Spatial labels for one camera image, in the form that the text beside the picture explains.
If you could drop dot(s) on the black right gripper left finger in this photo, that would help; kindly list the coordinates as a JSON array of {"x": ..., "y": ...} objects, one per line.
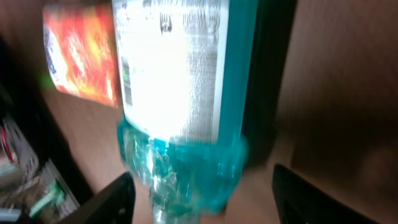
[{"x": 114, "y": 204}]

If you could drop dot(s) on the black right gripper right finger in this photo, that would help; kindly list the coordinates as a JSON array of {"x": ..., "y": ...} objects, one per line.
[{"x": 298, "y": 201}]

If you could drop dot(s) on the teal mouthwash bottle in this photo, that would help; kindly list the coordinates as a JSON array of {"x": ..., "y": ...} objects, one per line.
[{"x": 184, "y": 67}]

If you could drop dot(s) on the orange small box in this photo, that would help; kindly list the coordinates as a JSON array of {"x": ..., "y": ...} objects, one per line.
[{"x": 80, "y": 51}]

